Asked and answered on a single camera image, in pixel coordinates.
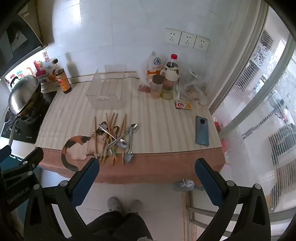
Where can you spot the blue smartphone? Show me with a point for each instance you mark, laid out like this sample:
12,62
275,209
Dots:
202,131

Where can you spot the white plastic bag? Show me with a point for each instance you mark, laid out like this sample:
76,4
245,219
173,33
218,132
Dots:
153,66

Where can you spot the pile of wooden chopsticks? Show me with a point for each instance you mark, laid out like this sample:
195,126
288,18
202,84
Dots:
123,124

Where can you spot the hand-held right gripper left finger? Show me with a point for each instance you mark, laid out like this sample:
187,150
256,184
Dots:
86,178

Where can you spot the red cap dark bottle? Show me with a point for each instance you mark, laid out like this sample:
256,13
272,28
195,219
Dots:
172,61

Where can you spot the clear plastic tray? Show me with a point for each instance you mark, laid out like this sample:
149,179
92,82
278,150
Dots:
106,95

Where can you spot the soy sauce bottle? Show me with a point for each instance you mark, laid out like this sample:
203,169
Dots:
63,81

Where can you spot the steel wok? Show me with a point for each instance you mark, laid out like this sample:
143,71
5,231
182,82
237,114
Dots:
24,92

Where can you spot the clear plastic bag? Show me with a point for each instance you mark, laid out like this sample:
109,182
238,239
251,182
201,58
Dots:
193,87

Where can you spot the colourful wall stickers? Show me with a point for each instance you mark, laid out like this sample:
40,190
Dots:
40,69

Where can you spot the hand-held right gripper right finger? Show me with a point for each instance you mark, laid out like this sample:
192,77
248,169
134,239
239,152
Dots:
208,183

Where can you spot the small printed box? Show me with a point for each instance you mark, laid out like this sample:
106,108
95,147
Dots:
183,105

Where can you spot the black gas stove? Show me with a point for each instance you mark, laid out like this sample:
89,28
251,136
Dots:
27,129

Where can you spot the pink packet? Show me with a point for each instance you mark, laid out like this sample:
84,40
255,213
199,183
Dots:
143,88

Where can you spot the striped cat print tablecloth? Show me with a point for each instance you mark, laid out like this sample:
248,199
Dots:
161,129

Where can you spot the blue white cloth item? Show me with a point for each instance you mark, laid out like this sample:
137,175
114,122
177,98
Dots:
185,184

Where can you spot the black range hood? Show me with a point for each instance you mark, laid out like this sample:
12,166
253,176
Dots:
20,34

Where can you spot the person's black trousers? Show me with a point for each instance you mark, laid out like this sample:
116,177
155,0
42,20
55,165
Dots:
120,226

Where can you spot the oil bottle with white lid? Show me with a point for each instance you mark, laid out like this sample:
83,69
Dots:
169,87

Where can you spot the sliding glass door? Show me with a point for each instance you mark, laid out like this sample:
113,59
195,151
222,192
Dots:
254,115

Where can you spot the red plastic item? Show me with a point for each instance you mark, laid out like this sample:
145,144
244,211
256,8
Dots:
217,126

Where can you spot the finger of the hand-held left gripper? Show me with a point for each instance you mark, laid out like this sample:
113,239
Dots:
25,162
5,152

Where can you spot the white wall socket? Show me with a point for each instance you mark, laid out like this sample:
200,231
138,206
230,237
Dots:
172,37
187,39
201,43

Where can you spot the grey slipper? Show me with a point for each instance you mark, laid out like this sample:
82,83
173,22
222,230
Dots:
114,204
136,206

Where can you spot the steel spoon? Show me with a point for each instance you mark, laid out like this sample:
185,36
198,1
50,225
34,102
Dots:
134,126
104,126
121,144
128,157

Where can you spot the jar with brown lid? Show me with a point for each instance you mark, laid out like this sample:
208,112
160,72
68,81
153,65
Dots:
157,87

